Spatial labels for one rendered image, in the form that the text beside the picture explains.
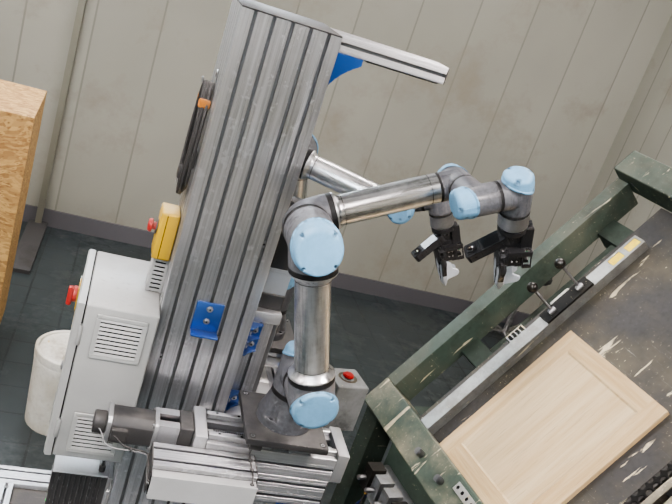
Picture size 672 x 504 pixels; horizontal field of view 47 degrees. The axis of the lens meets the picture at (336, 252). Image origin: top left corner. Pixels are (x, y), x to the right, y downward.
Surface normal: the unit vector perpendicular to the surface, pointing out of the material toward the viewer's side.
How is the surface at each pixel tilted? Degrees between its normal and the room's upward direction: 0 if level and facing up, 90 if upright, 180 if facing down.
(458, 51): 90
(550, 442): 55
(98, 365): 90
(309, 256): 83
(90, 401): 90
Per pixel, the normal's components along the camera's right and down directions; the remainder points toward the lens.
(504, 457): -0.54, -0.62
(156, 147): 0.20, 0.40
